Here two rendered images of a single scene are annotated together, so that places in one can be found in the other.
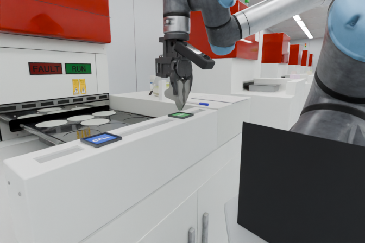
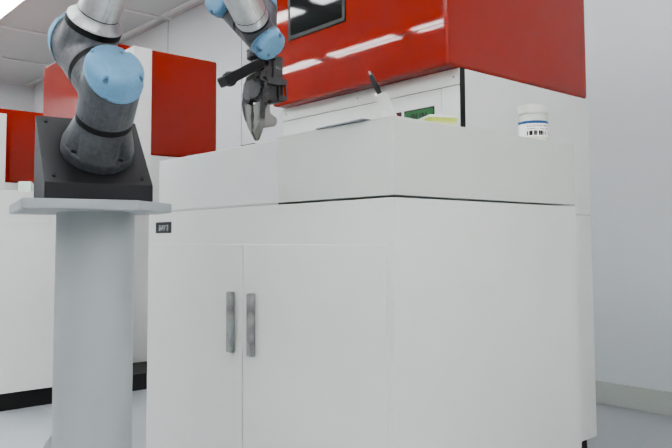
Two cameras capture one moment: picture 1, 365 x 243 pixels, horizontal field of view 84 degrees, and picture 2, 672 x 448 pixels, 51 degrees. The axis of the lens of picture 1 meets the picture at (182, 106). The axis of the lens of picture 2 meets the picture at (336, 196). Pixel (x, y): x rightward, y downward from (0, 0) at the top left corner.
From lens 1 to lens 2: 1.99 m
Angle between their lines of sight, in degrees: 103
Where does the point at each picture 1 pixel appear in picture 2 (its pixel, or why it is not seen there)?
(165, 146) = (211, 169)
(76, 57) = (418, 100)
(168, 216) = (210, 245)
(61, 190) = (166, 173)
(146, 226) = (196, 238)
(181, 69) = (246, 92)
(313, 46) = not seen: outside the picture
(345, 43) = not seen: hidden behind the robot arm
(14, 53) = (366, 109)
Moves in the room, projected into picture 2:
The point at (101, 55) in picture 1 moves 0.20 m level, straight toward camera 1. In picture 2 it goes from (450, 88) to (380, 86)
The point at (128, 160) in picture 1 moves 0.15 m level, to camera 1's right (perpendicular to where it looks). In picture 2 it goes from (188, 169) to (162, 163)
